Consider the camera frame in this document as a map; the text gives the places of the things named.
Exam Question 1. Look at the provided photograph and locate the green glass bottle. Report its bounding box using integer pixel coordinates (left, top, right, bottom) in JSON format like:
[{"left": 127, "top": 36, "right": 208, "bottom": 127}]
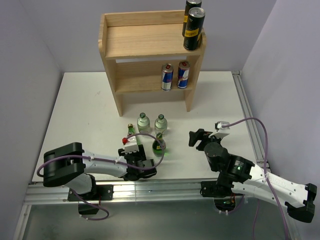
[
  {"left": 127, "top": 123, "right": 140, "bottom": 145},
  {"left": 152, "top": 132, "right": 166, "bottom": 157}
]

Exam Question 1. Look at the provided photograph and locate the Red Bull can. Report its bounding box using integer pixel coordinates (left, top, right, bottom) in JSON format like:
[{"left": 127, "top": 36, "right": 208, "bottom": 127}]
[
  {"left": 161, "top": 63, "right": 174, "bottom": 91},
  {"left": 177, "top": 60, "right": 190, "bottom": 89}
]

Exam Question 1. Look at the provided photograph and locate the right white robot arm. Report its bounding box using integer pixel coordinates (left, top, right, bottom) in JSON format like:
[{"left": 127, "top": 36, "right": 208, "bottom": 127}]
[{"left": 188, "top": 128, "right": 317, "bottom": 223}]

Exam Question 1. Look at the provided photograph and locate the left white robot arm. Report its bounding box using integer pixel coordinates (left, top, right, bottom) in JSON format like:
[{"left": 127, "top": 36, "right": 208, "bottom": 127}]
[{"left": 43, "top": 142, "right": 157, "bottom": 200}]

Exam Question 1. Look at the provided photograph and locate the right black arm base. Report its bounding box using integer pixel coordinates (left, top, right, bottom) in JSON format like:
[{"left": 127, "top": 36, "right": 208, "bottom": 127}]
[{"left": 199, "top": 180, "right": 245, "bottom": 216}]

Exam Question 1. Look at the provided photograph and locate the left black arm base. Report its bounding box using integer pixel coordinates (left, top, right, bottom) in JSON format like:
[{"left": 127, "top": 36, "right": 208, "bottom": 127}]
[{"left": 67, "top": 184, "right": 114, "bottom": 216}]

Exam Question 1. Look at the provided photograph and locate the wooden two-tier shelf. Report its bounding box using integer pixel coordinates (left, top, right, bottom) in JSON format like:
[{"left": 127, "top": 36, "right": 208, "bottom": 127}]
[{"left": 98, "top": 10, "right": 207, "bottom": 116}]

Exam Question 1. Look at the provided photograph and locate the left clear Chang bottle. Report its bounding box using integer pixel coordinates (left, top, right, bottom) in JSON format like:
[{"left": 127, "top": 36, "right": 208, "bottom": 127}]
[{"left": 137, "top": 112, "right": 151, "bottom": 134}]

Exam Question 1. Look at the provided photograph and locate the clear chang bottle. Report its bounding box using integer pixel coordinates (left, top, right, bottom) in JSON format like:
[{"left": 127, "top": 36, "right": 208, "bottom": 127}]
[
  {"left": 137, "top": 112, "right": 151, "bottom": 134},
  {"left": 154, "top": 114, "right": 168, "bottom": 136}
]

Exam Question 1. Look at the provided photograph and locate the right clear Chang bottle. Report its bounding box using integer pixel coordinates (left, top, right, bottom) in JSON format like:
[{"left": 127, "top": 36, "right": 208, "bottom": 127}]
[{"left": 154, "top": 114, "right": 168, "bottom": 136}]

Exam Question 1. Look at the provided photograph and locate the front black yellow can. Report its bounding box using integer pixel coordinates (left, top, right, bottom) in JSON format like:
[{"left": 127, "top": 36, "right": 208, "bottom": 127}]
[{"left": 183, "top": 7, "right": 206, "bottom": 51}]

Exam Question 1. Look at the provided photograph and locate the black yellow can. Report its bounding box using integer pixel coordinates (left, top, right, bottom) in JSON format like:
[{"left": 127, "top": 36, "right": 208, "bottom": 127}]
[
  {"left": 182, "top": 0, "right": 202, "bottom": 36},
  {"left": 183, "top": 7, "right": 206, "bottom": 51}
]

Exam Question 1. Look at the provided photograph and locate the rear black yellow can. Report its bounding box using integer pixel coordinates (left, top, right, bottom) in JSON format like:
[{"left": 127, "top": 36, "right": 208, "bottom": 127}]
[{"left": 182, "top": 0, "right": 202, "bottom": 36}]

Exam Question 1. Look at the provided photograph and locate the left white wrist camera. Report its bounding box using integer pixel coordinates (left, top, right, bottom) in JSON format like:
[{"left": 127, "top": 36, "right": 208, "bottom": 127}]
[{"left": 122, "top": 135, "right": 139, "bottom": 154}]

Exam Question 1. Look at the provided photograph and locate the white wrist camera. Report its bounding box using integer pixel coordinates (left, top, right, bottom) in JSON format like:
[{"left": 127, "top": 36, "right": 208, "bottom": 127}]
[
  {"left": 122, "top": 135, "right": 139, "bottom": 154},
  {"left": 209, "top": 121, "right": 230, "bottom": 139}
]

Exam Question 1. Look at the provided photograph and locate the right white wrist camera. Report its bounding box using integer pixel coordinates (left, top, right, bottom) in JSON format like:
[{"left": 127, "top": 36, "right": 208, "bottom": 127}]
[{"left": 209, "top": 121, "right": 230, "bottom": 139}]

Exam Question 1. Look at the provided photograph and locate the front aluminium rail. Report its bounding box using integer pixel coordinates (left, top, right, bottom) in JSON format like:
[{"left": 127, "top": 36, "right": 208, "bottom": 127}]
[{"left": 22, "top": 179, "right": 205, "bottom": 205}]

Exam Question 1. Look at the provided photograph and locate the aluminium rail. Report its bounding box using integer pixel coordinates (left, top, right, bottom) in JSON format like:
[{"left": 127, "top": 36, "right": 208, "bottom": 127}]
[
  {"left": 231, "top": 71, "right": 265, "bottom": 168},
  {"left": 22, "top": 179, "right": 205, "bottom": 205}
]

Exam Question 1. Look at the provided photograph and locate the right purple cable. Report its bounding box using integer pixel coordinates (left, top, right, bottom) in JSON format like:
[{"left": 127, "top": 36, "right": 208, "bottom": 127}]
[{"left": 223, "top": 117, "right": 292, "bottom": 240}]

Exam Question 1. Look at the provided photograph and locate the right aluminium rail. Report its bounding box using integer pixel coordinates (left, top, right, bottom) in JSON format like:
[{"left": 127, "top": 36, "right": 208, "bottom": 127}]
[{"left": 231, "top": 71, "right": 265, "bottom": 168}]

